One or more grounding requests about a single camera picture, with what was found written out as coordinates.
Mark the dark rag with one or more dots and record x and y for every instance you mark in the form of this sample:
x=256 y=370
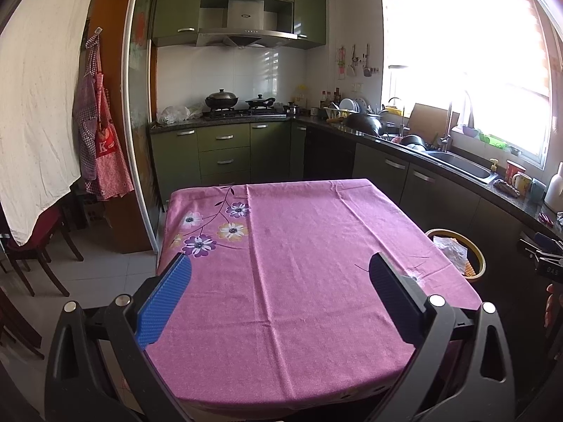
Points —
x=506 y=188

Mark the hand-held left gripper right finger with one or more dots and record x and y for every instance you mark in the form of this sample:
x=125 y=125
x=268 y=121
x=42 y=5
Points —
x=393 y=299

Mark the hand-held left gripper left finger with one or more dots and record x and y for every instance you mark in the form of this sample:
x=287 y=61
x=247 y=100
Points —
x=165 y=301

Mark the green plastic container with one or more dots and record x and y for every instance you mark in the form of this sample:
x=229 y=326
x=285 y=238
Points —
x=493 y=140

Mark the bright kitchen window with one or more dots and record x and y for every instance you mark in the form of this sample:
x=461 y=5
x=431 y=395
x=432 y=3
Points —
x=462 y=52

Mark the gas stove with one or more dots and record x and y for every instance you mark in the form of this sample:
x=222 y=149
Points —
x=246 y=113

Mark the white jug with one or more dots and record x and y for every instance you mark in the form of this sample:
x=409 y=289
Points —
x=555 y=193

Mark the sliding glass door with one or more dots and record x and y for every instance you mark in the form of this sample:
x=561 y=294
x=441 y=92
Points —
x=140 y=96

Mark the large black wok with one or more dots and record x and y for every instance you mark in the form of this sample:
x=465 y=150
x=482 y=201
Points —
x=365 y=124

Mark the row of condiment bottles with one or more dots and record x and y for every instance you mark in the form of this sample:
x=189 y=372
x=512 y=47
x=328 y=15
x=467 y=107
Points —
x=330 y=96

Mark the yellow mug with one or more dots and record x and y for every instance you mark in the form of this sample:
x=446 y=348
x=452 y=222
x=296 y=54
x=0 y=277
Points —
x=522 y=184

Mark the dark wooden chair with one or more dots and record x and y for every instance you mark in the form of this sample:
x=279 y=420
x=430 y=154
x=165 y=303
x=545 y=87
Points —
x=17 y=329

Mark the wooden chair with red cushion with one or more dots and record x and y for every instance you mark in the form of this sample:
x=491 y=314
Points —
x=39 y=233

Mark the steel faucet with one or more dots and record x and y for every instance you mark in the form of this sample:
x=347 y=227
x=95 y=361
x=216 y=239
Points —
x=446 y=136

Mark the dark kitchen countertop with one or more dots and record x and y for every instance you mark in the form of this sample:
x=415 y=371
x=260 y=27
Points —
x=506 y=204

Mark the steel range hood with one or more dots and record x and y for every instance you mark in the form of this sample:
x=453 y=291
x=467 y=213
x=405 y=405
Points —
x=244 y=22

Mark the yellow rimmed waste bin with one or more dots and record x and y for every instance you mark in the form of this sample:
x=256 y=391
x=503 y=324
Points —
x=481 y=263

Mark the red mug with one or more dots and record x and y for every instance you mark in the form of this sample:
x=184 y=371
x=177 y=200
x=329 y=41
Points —
x=513 y=169

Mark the teal cup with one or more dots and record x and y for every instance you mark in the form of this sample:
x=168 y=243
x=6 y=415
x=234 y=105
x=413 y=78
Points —
x=537 y=191

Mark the wooden cutting board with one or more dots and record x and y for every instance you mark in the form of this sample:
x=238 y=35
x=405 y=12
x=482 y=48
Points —
x=426 y=121

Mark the white hanging sheet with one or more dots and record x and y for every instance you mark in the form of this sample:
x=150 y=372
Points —
x=39 y=96

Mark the yellow oil bottle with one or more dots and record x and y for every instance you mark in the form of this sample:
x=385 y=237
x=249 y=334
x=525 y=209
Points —
x=301 y=96

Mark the dish rack with plates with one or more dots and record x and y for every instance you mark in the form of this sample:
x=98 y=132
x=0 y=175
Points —
x=349 y=107

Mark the white plastic bag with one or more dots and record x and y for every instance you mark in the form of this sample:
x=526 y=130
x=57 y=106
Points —
x=451 y=250

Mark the purple checked apron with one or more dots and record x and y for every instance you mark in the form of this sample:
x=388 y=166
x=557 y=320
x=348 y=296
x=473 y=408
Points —
x=88 y=118

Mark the black pan with lid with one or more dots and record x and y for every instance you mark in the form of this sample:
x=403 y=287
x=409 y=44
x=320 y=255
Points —
x=259 y=102

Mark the hanging kitchen utensils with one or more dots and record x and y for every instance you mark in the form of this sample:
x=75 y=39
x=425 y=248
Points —
x=366 y=59

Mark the red checked apron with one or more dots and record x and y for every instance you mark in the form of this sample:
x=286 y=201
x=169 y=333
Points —
x=112 y=158

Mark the small black pot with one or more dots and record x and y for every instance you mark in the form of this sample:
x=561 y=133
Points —
x=291 y=108

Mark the black wok with lid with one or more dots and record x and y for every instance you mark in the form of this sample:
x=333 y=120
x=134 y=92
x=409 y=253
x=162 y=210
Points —
x=222 y=100

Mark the steel sink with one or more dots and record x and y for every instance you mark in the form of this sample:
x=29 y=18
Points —
x=462 y=165

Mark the pink floral tablecloth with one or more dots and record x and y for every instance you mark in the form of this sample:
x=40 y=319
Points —
x=308 y=272

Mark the clear plastic bag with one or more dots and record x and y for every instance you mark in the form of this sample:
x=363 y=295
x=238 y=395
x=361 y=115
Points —
x=178 y=114

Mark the orange mesh net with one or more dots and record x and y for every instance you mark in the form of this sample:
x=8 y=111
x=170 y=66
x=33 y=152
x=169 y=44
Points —
x=470 y=270

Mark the green upper kitchen cabinets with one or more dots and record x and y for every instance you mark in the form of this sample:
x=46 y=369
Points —
x=308 y=13

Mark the person's right hand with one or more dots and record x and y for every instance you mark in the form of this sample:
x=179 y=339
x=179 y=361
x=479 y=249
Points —
x=550 y=307

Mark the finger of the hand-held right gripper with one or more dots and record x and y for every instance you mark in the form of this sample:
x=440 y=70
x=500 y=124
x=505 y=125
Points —
x=534 y=252
x=544 y=239

